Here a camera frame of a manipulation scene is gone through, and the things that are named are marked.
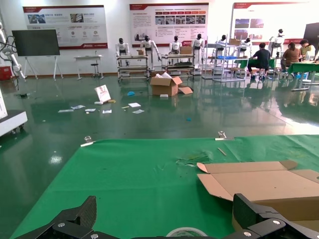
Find small white desk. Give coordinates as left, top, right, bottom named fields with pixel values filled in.
left=74, top=55, right=104, bottom=81

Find white humanoid robot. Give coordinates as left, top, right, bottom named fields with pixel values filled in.
left=268, top=28, right=286, bottom=59
left=169, top=35, right=182, bottom=55
left=115, top=37, right=130, bottom=67
left=140, top=35, right=161, bottom=73
left=215, top=34, right=229, bottom=58
left=240, top=37, right=253, bottom=59
left=191, top=33, right=205, bottom=75

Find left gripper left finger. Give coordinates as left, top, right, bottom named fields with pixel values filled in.
left=11, top=195, right=108, bottom=239

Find seated person brown shirt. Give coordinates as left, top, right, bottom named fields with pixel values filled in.
left=281, top=42, right=302, bottom=73

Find person in yellow shirt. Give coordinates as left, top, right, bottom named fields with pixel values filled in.
left=299, top=39, right=317, bottom=62

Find seated person dark shirt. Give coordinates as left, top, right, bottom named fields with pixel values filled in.
left=247, top=42, right=272, bottom=80

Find large wall info board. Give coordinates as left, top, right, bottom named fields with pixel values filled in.
left=231, top=1, right=319, bottom=47

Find green covered work table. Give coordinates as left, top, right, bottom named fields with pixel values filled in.
left=287, top=61, right=319, bottom=92
left=234, top=58, right=277, bottom=77

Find wall info board red arrows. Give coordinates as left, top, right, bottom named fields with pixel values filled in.
left=129, top=2, right=209, bottom=48

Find green table cloth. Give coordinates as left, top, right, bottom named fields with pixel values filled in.
left=9, top=134, right=319, bottom=239

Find clear plastic wrapper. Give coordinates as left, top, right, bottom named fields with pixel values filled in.
left=175, top=151, right=212, bottom=167

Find large open cardboard carton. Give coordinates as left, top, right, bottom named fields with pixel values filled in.
left=149, top=72, right=184, bottom=97

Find black round stool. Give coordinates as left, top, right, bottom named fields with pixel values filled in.
left=90, top=63, right=105, bottom=80

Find flat cardboard piece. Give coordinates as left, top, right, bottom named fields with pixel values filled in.
left=177, top=86, right=194, bottom=95

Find clear tape roll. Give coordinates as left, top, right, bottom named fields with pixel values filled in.
left=165, top=227, right=209, bottom=239

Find large black screen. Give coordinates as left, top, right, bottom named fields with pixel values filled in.
left=303, top=22, right=319, bottom=53

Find red box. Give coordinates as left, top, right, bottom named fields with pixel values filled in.
left=0, top=66, right=12, bottom=81

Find metal roller cart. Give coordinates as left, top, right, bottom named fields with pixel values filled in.
left=161, top=53, right=195, bottom=77
left=117, top=54, right=150, bottom=82

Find metal binder clip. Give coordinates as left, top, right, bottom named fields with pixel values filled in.
left=80, top=135, right=97, bottom=147
left=214, top=131, right=235, bottom=141

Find grey metal shelving rack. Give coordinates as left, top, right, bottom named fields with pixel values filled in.
left=201, top=39, right=249, bottom=83

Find white paper bag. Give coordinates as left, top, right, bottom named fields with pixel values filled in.
left=94, top=84, right=112, bottom=103

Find white wheeled base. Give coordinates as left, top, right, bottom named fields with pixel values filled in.
left=0, top=87, right=28, bottom=137

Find wall info board with photos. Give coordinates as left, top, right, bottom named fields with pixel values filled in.
left=22, top=5, right=108, bottom=50

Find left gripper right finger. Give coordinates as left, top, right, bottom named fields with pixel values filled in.
left=224, top=193, right=319, bottom=239

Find black display on stand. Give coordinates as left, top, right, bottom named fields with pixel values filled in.
left=11, top=29, right=64, bottom=81

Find cardboard box with lid hole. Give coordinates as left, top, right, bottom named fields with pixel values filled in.
left=196, top=160, right=319, bottom=231

